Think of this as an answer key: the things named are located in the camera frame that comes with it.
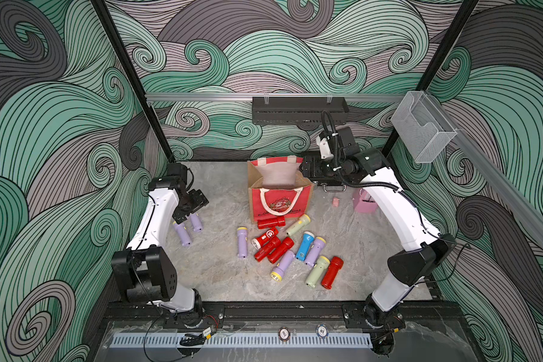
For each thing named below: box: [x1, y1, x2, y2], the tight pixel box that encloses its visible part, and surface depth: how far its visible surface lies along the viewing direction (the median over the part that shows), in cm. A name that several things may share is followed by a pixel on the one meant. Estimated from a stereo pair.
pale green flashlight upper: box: [285, 214, 312, 237], surface depth 95 cm
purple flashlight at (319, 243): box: [304, 236, 327, 267], surface depth 87 cm
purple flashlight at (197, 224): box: [190, 212, 204, 233], surface depth 95 cm
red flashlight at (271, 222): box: [257, 215, 286, 230], surface depth 95 cm
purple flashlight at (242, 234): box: [236, 226, 249, 258], surface depth 90 cm
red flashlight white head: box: [251, 227, 280, 250], surface depth 90 cm
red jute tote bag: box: [247, 155, 315, 223], surface depth 89 cm
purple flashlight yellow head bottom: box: [269, 249, 296, 283], surface depth 84 cm
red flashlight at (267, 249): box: [254, 236, 281, 262], surface depth 88 cm
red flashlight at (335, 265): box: [321, 256, 344, 291], surface depth 83 cm
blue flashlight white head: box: [295, 230, 316, 262], surface depth 89 cm
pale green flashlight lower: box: [304, 255, 331, 289], surface depth 82 cm
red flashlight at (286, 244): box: [267, 236, 295, 264], surface depth 87 cm
